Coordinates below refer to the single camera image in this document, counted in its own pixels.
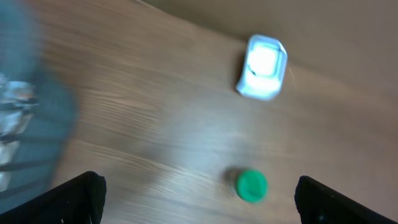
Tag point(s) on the white barcode scanner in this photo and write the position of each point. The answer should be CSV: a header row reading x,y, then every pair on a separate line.
x,y
264,68

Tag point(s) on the brown white snack bag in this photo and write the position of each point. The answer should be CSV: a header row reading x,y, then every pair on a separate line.
x,y
18,99

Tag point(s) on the green lid jar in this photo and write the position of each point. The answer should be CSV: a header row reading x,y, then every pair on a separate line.
x,y
250,185

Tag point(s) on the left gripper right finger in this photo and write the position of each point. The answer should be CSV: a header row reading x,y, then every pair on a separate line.
x,y
318,204

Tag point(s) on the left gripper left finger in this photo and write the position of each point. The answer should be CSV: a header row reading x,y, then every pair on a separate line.
x,y
79,200

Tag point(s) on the grey plastic shopping basket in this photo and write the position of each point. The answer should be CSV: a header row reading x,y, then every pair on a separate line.
x,y
42,142

